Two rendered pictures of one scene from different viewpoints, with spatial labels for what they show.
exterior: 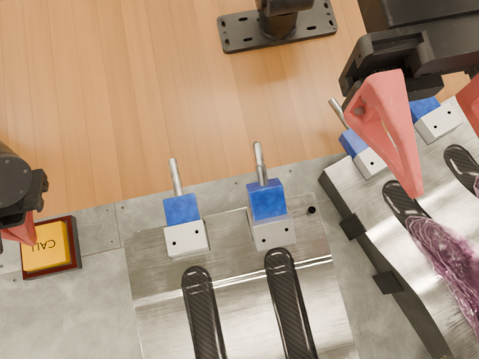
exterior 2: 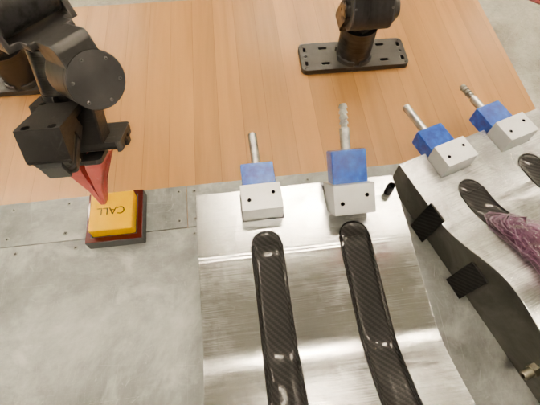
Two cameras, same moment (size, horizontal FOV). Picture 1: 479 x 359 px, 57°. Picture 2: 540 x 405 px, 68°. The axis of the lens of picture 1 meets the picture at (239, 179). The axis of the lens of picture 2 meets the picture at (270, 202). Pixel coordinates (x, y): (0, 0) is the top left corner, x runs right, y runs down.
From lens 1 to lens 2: 20 cm
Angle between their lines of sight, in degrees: 13
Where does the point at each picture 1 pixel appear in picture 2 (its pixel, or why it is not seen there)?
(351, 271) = (423, 272)
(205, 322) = (272, 289)
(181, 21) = (266, 47)
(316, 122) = (388, 134)
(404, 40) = not seen: outside the picture
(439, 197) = (517, 198)
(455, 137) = (529, 147)
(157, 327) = (221, 288)
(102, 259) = (168, 236)
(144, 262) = (214, 222)
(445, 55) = not seen: outside the picture
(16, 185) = (108, 89)
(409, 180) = not seen: outside the picture
